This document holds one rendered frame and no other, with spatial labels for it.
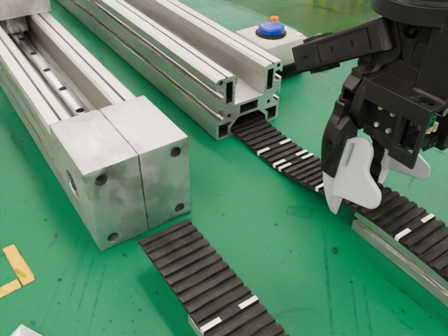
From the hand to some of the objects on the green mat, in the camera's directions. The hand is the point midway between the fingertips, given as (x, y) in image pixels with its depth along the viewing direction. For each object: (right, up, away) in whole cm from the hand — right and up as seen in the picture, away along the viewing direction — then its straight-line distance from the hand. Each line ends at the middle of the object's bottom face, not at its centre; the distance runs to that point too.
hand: (352, 187), depth 46 cm
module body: (-48, +21, +30) cm, 61 cm away
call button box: (-7, +18, +26) cm, 32 cm away
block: (-22, -2, +2) cm, 22 cm away
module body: (-32, +28, +39) cm, 58 cm away
